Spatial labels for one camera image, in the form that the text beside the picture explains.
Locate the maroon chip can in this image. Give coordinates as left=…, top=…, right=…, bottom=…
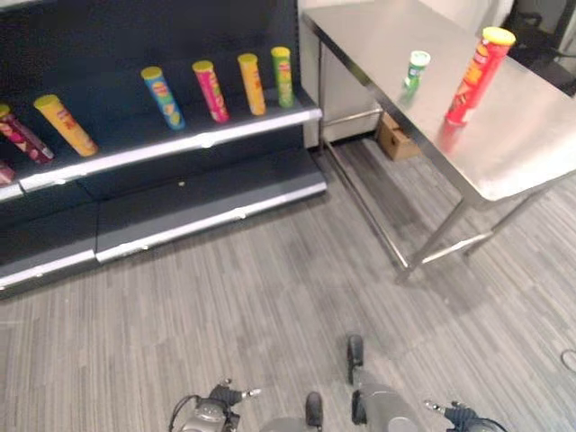
left=0, top=103, right=56, bottom=165

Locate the blue chip can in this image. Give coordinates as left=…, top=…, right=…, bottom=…
left=139, top=66, right=186, bottom=132

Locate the yellow chip can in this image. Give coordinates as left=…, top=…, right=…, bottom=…
left=32, top=94, right=99, bottom=158

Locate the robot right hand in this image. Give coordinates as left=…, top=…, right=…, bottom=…
left=423, top=399, right=474, bottom=429

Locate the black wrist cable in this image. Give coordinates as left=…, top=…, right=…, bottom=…
left=167, top=394, right=200, bottom=432

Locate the cardboard box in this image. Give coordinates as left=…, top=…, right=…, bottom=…
left=374, top=112, right=423, bottom=162

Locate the orange chip can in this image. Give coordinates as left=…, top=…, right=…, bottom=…
left=237, top=52, right=268, bottom=117

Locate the pink chip can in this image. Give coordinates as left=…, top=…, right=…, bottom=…
left=191, top=59, right=231, bottom=124

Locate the stainless steel table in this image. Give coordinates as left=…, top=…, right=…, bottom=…
left=300, top=0, right=576, bottom=285

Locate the white cabinet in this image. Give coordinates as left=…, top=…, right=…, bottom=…
left=298, top=17, right=384, bottom=150

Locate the black shelf unit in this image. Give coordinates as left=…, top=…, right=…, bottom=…
left=0, top=177, right=99, bottom=292
left=17, top=0, right=329, bottom=266

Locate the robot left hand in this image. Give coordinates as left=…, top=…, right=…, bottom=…
left=209, top=378, right=263, bottom=408

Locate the small green chip can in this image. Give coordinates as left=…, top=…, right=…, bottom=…
left=401, top=49, right=432, bottom=98

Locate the black office chair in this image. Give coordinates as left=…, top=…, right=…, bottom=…
left=499, top=0, right=576, bottom=97

